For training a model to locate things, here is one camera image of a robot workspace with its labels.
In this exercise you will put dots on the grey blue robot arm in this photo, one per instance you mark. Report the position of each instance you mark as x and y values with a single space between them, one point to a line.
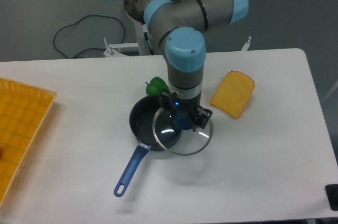
177 29

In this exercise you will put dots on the toy bread slice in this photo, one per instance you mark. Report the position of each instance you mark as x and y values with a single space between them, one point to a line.
233 93

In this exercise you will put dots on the black corner object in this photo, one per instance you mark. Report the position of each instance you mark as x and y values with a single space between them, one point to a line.
332 195

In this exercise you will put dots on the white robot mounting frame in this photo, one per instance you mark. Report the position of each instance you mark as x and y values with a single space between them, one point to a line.
129 49

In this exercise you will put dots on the glass lid blue knob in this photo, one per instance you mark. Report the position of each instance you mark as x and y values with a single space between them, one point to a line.
182 131

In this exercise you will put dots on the green toy bell pepper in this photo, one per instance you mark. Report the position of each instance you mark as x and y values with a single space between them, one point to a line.
155 86

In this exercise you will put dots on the dark saucepan blue handle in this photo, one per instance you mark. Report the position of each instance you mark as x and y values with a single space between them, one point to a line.
140 121

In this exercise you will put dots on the yellow plastic basket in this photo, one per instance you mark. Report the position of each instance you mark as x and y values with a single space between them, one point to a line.
23 111

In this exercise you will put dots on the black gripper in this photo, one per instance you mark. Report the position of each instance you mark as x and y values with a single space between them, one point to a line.
185 111

